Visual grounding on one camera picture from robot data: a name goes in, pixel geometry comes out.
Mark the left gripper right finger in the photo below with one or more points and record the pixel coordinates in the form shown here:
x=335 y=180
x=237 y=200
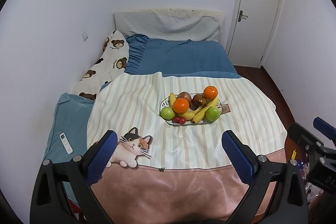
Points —
x=255 y=171

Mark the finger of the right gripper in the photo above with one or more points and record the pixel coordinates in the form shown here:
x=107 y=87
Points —
x=325 y=128

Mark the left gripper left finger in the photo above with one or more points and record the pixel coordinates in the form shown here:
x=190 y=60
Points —
x=87 y=171

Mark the green apple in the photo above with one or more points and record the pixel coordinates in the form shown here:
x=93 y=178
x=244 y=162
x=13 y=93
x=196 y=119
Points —
x=212 y=113
x=167 y=113

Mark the long yellow banana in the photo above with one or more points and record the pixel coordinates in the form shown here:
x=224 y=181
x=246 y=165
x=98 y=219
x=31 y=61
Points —
x=202 y=113

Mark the floral oval ceramic plate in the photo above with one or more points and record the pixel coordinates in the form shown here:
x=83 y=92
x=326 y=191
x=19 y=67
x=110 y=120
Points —
x=165 y=103

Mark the curved yellow banana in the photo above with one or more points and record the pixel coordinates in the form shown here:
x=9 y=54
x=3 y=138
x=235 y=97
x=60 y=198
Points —
x=189 y=114

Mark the cherry tomato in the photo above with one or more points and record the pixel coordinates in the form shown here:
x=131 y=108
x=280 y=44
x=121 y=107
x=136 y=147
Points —
x=182 y=120
x=176 y=119

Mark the orange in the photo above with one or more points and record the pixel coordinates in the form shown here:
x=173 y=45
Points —
x=181 y=105
x=210 y=92

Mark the dark bruised red apple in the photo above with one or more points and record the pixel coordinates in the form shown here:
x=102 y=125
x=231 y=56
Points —
x=199 y=100

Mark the reddish yellow apple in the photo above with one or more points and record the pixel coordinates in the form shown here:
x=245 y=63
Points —
x=186 y=96

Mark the electronics clutter on floor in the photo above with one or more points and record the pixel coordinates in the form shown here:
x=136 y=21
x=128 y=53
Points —
x=295 y=194

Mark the white remote control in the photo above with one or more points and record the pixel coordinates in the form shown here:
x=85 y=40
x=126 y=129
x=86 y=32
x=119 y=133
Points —
x=66 y=143

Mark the yellow tag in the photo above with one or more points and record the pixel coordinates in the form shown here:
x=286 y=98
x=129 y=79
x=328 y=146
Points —
x=293 y=155

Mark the teal pillow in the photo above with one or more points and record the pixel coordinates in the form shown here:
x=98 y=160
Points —
x=71 y=117

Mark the striped cat print blanket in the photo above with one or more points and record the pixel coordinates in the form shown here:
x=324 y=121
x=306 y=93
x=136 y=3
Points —
x=162 y=173

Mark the bear print pillow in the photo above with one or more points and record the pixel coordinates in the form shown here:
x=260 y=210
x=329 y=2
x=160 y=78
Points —
x=109 y=66

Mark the blue bed sheet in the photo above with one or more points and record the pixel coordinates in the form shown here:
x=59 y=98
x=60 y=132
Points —
x=178 y=58

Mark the white door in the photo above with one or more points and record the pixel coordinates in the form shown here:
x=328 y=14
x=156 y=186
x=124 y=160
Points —
x=249 y=40

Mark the grey white pillow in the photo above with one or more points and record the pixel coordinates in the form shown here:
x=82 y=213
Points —
x=172 y=24

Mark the wall socket by bed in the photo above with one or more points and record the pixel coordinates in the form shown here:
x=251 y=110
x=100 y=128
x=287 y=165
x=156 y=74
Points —
x=84 y=36

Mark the door handle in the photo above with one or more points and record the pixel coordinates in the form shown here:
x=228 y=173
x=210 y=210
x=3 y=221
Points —
x=241 y=16

